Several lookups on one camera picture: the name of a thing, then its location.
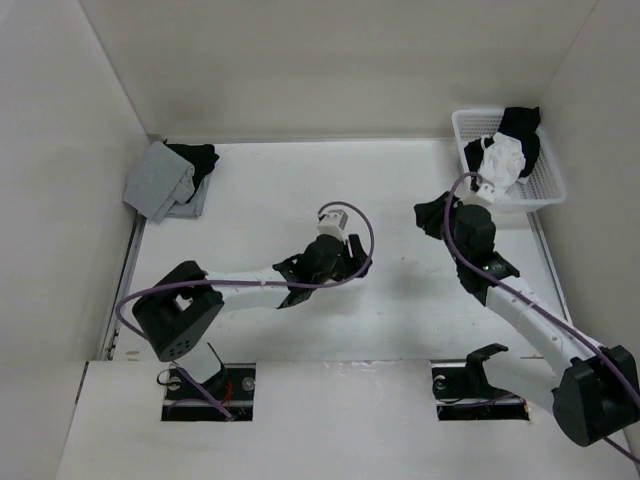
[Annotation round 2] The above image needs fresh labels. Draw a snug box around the white plastic basket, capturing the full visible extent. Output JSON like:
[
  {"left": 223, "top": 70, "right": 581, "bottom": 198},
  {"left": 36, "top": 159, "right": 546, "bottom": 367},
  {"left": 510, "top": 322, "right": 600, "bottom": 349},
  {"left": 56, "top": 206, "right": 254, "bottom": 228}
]
[{"left": 451, "top": 107, "right": 567, "bottom": 213}]

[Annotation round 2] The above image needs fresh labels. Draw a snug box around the white tank top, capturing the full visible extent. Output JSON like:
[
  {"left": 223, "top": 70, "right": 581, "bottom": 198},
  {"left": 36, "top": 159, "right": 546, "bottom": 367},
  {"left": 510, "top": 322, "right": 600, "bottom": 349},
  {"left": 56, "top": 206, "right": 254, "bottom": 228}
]
[{"left": 477, "top": 134, "right": 526, "bottom": 201}]

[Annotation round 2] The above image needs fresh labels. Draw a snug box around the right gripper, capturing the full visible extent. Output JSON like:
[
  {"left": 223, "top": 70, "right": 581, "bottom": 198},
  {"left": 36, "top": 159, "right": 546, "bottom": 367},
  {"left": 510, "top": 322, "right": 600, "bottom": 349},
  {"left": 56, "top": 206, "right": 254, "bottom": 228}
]
[{"left": 416, "top": 190, "right": 469, "bottom": 264}]

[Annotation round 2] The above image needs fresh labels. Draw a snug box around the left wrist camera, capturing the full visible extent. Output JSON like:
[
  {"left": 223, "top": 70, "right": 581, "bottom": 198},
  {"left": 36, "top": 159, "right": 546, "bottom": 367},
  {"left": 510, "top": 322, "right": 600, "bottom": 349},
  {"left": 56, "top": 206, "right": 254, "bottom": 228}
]
[{"left": 317, "top": 209, "right": 348, "bottom": 239}]

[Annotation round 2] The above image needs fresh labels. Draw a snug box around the black folded tank top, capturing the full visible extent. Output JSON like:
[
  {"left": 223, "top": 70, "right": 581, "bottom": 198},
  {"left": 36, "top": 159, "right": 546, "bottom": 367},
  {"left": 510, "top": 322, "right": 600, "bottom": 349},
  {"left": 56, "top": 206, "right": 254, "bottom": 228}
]
[{"left": 165, "top": 143, "right": 219, "bottom": 190}]

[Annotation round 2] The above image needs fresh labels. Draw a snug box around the grey folded tank top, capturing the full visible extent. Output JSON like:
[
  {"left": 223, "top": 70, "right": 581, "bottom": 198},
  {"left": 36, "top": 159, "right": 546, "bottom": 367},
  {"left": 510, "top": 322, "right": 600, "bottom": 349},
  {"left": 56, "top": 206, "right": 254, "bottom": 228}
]
[{"left": 122, "top": 141, "right": 213, "bottom": 224}]

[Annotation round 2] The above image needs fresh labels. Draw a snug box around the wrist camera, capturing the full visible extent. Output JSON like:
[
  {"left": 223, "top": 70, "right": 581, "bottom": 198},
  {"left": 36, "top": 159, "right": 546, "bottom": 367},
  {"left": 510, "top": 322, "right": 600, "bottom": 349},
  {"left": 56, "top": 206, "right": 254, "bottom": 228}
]
[
  {"left": 464, "top": 183, "right": 496, "bottom": 208},
  {"left": 317, "top": 209, "right": 348, "bottom": 239}
]

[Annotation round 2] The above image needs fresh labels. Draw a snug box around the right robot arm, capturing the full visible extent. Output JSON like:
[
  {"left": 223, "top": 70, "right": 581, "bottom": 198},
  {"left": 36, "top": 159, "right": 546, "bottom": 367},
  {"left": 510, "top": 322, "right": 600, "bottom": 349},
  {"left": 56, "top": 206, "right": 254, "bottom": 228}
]
[{"left": 414, "top": 192, "right": 639, "bottom": 447}]

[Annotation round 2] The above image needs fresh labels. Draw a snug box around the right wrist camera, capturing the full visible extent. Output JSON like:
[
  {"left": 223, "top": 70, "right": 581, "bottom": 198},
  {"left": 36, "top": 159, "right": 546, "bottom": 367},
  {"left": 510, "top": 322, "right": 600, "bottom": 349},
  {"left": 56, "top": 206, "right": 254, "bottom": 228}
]
[{"left": 464, "top": 183, "right": 496, "bottom": 208}]

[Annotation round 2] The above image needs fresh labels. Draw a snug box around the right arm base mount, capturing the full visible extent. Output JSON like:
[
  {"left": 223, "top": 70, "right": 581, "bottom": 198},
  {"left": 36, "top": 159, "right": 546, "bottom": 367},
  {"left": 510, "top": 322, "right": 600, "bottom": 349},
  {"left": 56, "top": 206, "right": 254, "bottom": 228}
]
[{"left": 431, "top": 343, "right": 529, "bottom": 421}]

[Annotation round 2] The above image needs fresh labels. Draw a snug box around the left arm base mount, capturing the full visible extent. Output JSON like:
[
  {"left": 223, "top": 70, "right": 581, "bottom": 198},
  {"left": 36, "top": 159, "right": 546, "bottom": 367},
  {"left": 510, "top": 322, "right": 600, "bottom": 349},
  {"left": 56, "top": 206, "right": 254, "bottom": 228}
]
[{"left": 156, "top": 363, "right": 257, "bottom": 423}]

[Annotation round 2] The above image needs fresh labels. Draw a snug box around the black tank top in basket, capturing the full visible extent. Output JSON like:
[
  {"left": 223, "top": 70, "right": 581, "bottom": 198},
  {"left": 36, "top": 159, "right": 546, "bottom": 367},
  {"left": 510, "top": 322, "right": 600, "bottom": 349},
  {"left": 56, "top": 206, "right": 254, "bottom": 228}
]
[{"left": 464, "top": 107, "right": 541, "bottom": 182}]

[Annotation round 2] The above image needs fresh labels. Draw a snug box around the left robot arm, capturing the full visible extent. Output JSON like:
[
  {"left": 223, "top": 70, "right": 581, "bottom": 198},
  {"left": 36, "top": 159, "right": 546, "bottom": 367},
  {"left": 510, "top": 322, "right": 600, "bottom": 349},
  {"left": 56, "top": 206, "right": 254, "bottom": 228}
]
[{"left": 132, "top": 234, "right": 372, "bottom": 399}]

